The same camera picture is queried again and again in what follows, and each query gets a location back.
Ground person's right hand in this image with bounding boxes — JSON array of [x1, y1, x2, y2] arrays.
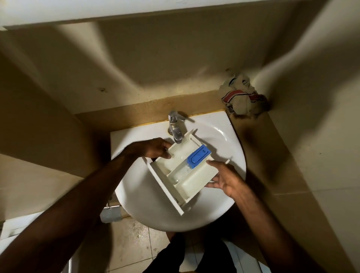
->
[[204, 159, 246, 199]]

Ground chrome faucet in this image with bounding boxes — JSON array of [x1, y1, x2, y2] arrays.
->
[[168, 110, 186, 144]]

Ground metal toilet paper holder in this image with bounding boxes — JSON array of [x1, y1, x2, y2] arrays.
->
[[100, 204, 122, 224]]

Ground white ceramic sink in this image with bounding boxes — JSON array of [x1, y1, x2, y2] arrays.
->
[[110, 110, 247, 233]]

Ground person's black shorts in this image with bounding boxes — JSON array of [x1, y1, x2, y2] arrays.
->
[[143, 233, 238, 273]]

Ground crumpled beige striped rag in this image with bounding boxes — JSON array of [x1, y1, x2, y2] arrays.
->
[[219, 73, 270, 117]]

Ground white toilet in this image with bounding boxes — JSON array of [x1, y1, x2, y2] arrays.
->
[[0, 212, 82, 273]]

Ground person's left hand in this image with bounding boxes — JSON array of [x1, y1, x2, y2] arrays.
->
[[126, 137, 173, 161]]

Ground white mirror cabinet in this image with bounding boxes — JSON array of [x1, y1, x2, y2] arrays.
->
[[0, 0, 270, 30]]

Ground person's left forearm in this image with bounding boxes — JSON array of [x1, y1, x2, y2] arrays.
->
[[0, 149, 141, 273]]

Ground person's right forearm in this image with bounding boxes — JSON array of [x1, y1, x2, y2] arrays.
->
[[232, 185, 327, 273]]

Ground white detergent drawer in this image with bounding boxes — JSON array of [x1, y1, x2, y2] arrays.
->
[[145, 129, 231, 216]]

